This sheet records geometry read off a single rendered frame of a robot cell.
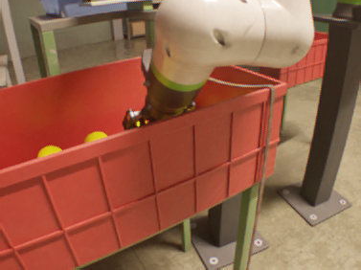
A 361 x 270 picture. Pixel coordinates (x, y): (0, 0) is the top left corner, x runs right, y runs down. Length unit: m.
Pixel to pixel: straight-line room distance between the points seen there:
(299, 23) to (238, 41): 0.10
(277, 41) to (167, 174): 0.26
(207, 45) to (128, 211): 0.29
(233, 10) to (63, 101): 0.54
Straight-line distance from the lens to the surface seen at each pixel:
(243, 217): 0.75
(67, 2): 1.12
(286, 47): 0.39
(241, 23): 0.34
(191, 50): 0.33
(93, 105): 0.79
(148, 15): 0.94
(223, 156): 0.52
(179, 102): 0.44
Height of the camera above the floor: 1.02
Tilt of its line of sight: 27 degrees down
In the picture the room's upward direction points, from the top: 3 degrees counter-clockwise
